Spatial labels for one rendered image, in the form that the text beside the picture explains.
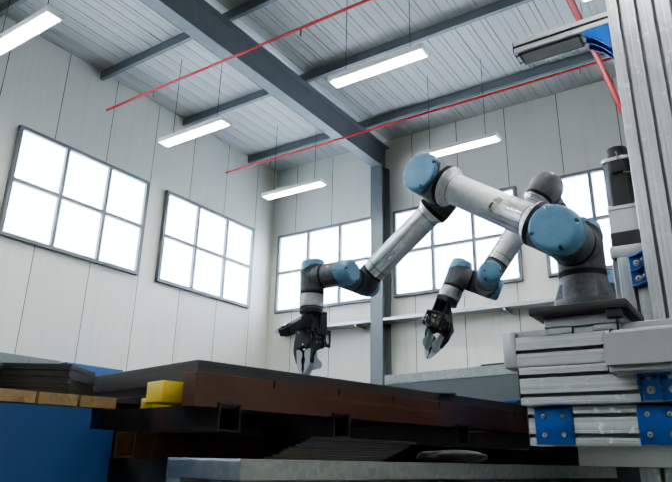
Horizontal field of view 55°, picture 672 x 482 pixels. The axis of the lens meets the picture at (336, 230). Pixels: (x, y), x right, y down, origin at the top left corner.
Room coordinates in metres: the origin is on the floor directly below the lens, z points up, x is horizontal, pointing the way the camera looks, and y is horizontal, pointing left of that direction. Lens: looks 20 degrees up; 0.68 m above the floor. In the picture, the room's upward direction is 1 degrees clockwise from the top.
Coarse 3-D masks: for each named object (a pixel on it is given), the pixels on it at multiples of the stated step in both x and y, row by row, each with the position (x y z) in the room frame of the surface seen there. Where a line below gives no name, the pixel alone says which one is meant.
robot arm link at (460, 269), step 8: (456, 264) 2.13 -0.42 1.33; (464, 264) 2.12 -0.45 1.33; (448, 272) 2.14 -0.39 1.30; (456, 272) 2.12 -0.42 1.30; (464, 272) 2.12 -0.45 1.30; (472, 272) 2.12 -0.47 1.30; (448, 280) 2.13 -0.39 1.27; (456, 280) 2.12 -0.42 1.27; (464, 280) 2.12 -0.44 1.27; (464, 288) 2.15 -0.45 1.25
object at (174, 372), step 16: (160, 368) 1.31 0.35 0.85; (176, 368) 1.27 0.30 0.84; (192, 368) 1.23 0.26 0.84; (208, 368) 1.23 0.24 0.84; (224, 368) 1.26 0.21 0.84; (240, 368) 1.28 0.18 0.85; (256, 368) 1.31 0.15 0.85; (96, 384) 1.51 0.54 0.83; (112, 384) 1.45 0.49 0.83; (128, 384) 1.40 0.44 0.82; (144, 384) 1.35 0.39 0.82; (320, 384) 1.43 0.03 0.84; (336, 384) 1.47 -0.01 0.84; (352, 384) 1.51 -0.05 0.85; (368, 384) 1.54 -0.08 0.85; (128, 400) 1.81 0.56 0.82; (432, 400) 1.72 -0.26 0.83; (448, 400) 1.77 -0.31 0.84; (464, 400) 1.82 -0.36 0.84; (480, 400) 1.88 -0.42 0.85
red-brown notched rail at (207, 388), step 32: (192, 384) 1.17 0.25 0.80; (224, 384) 1.20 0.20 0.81; (256, 384) 1.26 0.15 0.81; (288, 384) 1.31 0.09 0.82; (320, 416) 1.38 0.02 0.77; (352, 416) 1.44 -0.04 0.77; (384, 416) 1.52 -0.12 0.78; (416, 416) 1.60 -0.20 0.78; (448, 416) 1.69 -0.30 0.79; (480, 416) 1.79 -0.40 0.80; (512, 416) 1.91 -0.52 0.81
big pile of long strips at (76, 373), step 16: (0, 368) 1.28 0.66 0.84; (16, 368) 1.28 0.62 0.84; (32, 368) 1.28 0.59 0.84; (48, 368) 1.28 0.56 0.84; (64, 368) 1.28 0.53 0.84; (80, 368) 1.34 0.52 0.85; (0, 384) 1.28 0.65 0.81; (16, 384) 1.28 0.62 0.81; (32, 384) 1.28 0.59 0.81; (48, 384) 1.28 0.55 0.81; (64, 384) 1.28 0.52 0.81; (80, 384) 1.35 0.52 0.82
